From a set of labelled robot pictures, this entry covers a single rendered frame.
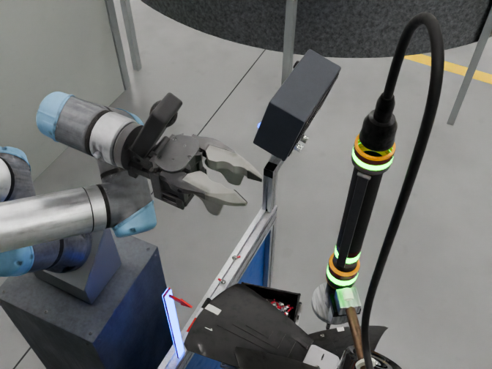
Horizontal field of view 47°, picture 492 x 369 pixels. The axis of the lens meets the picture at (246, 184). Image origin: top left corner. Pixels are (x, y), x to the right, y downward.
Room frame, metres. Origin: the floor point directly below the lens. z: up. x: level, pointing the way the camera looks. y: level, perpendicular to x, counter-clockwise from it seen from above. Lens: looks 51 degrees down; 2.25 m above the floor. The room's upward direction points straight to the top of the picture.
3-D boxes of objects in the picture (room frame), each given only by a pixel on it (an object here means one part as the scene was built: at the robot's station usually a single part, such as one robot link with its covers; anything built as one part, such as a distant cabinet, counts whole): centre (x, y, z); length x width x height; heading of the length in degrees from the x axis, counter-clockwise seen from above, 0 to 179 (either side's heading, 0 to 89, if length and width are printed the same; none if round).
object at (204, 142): (0.55, 0.06, 1.66); 0.09 x 0.05 x 0.02; 72
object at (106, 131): (0.59, 0.20, 1.64); 0.08 x 0.05 x 0.08; 152
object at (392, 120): (0.41, -0.14, 1.66); 0.04 x 0.04 x 0.46
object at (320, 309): (0.40, -0.14, 1.50); 0.09 x 0.07 x 0.10; 7
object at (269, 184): (1.05, -0.07, 0.96); 0.03 x 0.03 x 0.20; 62
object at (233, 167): (0.53, 0.02, 1.64); 0.09 x 0.03 x 0.06; 72
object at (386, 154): (0.41, -0.14, 1.81); 0.04 x 0.04 x 0.03
